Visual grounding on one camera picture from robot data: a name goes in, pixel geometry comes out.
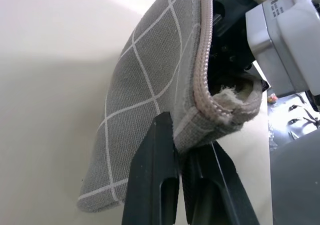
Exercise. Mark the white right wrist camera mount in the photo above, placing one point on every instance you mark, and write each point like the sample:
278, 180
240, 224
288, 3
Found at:
282, 35

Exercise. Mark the grey plaid zipper pouch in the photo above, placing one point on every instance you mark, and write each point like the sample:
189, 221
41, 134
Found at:
150, 85

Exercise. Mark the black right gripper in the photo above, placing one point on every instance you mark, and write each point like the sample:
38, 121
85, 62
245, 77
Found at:
230, 35

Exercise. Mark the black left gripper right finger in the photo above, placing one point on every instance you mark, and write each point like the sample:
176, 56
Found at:
215, 185

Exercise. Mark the grey flat panel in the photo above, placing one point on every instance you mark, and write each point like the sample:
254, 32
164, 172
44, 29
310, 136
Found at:
297, 180

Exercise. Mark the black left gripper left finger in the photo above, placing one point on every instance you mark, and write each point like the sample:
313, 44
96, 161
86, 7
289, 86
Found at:
150, 175

